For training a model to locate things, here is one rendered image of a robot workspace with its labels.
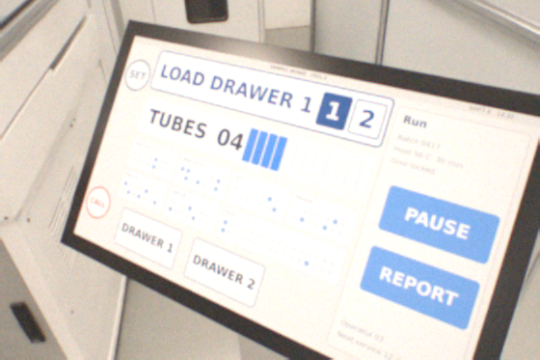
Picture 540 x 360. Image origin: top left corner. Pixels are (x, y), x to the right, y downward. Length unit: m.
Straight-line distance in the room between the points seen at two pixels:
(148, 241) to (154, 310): 1.23
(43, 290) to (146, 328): 0.65
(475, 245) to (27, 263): 0.90
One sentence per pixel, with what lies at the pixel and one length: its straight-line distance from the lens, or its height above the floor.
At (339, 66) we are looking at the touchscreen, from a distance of 0.47.
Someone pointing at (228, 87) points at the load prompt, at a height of 1.15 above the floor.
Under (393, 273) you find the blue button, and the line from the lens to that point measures 0.44.
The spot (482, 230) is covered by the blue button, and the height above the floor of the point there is 1.10.
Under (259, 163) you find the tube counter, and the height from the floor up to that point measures 1.10.
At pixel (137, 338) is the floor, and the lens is 1.72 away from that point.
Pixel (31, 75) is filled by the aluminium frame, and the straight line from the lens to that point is 1.16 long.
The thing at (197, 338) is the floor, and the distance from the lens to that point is 1.67.
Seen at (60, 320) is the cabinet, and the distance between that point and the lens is 1.23.
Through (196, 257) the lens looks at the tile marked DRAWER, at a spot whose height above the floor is 1.01.
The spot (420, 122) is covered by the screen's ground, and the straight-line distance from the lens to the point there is 0.44.
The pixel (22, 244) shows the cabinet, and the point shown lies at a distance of 1.05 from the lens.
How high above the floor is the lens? 1.38
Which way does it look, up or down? 35 degrees down
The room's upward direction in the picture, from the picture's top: 2 degrees counter-clockwise
